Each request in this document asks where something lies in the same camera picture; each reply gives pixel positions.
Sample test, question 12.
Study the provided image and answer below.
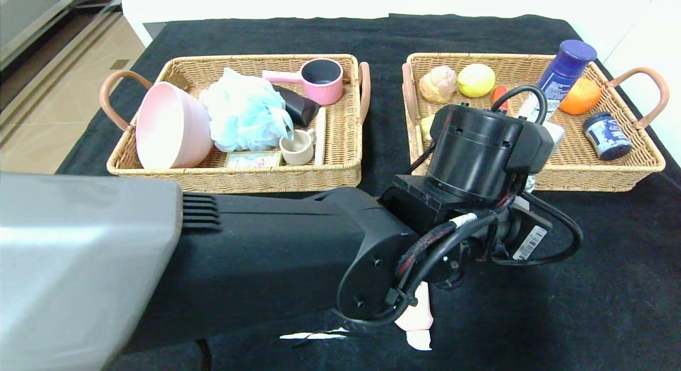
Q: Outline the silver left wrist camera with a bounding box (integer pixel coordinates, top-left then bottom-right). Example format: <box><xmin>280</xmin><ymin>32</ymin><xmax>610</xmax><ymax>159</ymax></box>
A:
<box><xmin>542</xmin><ymin>121</ymin><xmax>566</xmax><ymax>159</ymax></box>

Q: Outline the pink toy saucepan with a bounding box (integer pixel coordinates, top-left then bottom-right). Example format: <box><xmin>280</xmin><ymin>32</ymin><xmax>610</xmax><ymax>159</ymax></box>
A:
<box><xmin>262</xmin><ymin>59</ymin><xmax>344</xmax><ymax>106</ymax></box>

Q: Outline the wicker basket with utensils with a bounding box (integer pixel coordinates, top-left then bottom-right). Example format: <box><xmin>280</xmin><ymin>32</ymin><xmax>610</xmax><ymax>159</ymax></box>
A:
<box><xmin>98</xmin><ymin>53</ymin><xmax>371</xmax><ymax>195</ymax></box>

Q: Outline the yellow lemon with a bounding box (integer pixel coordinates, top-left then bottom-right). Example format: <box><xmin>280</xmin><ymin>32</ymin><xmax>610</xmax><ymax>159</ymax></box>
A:
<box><xmin>458</xmin><ymin>63</ymin><xmax>497</xmax><ymax>98</ymax></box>

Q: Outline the long white scrap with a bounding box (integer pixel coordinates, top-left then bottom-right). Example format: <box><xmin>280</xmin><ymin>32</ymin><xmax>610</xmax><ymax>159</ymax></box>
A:
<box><xmin>279</xmin><ymin>328</ymin><xmax>350</xmax><ymax>341</ymax></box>

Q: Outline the orange fruit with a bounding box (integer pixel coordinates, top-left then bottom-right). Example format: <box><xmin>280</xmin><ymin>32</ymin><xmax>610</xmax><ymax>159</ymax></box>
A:
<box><xmin>559</xmin><ymin>77</ymin><xmax>602</xmax><ymax>116</ymax></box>

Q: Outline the black left camera cable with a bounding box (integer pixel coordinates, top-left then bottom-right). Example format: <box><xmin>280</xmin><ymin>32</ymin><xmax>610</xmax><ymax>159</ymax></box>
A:
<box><xmin>372</xmin><ymin>85</ymin><xmax>584</xmax><ymax>327</ymax></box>

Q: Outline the wicker basket with food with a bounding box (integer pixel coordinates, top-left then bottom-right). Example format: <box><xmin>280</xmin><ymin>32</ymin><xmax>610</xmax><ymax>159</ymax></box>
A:
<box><xmin>402</xmin><ymin>53</ymin><xmax>670</xmax><ymax>193</ymax></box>

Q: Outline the blue capped spray can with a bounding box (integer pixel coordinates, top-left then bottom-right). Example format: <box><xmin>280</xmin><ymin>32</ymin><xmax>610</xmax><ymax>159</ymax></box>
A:
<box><xmin>519</xmin><ymin>39</ymin><xmax>599</xmax><ymax>125</ymax></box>

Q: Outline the black glasses case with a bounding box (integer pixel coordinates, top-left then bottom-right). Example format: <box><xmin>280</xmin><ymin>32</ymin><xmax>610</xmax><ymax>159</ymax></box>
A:
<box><xmin>277</xmin><ymin>85</ymin><xmax>320</xmax><ymax>128</ymax></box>

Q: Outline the pink lotion tube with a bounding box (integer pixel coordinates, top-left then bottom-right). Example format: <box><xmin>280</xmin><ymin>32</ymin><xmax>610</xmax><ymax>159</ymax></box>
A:
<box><xmin>396</xmin><ymin>283</ymin><xmax>434</xmax><ymax>352</ymax></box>

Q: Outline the pink bowl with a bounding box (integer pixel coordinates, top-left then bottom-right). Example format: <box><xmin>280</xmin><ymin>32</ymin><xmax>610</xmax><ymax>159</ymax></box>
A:
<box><xmin>135</xmin><ymin>82</ymin><xmax>214</xmax><ymax>170</ymax></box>

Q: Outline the light blue bath pouf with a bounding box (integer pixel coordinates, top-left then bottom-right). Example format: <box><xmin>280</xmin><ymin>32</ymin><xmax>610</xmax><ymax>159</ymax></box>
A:
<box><xmin>201</xmin><ymin>68</ymin><xmax>294</xmax><ymax>152</ymax></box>

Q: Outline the braided left arm cable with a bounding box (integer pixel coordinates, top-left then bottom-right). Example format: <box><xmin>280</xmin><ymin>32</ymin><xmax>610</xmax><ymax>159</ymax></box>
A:
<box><xmin>395</xmin><ymin>221</ymin><xmax>459</xmax><ymax>280</ymax></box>

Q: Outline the beige stick utensil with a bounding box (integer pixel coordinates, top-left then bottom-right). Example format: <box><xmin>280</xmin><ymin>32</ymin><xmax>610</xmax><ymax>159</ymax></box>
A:
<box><xmin>315</xmin><ymin>107</ymin><xmax>327</xmax><ymax>167</ymax></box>

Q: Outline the small beige cup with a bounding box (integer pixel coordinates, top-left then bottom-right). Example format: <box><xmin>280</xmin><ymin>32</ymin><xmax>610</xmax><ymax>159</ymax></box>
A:
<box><xmin>279</xmin><ymin>129</ymin><xmax>315</xmax><ymax>166</ymax></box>

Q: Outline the grey metal ledge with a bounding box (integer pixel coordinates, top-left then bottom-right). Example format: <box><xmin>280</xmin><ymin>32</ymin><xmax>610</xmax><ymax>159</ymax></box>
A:
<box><xmin>0</xmin><ymin>0</ymin><xmax>120</xmax><ymax>68</ymax></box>

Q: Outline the dark blue jar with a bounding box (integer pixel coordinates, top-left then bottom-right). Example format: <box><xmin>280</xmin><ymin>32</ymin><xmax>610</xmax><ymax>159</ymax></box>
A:
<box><xmin>582</xmin><ymin>112</ymin><xmax>633</xmax><ymax>162</ymax></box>

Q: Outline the pinkish brown bread toy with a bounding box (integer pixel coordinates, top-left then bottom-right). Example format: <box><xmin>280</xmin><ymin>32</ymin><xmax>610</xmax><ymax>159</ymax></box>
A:
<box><xmin>419</xmin><ymin>65</ymin><xmax>458</xmax><ymax>104</ymax></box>

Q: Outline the small card box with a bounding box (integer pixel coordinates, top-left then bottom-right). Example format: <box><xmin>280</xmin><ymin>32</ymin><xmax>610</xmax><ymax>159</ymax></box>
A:
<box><xmin>224</xmin><ymin>151</ymin><xmax>283</xmax><ymax>169</ymax></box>

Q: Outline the black table cloth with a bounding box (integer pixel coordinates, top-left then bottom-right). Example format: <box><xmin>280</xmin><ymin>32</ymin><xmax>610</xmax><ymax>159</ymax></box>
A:
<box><xmin>53</xmin><ymin>13</ymin><xmax>681</xmax><ymax>371</ymax></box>

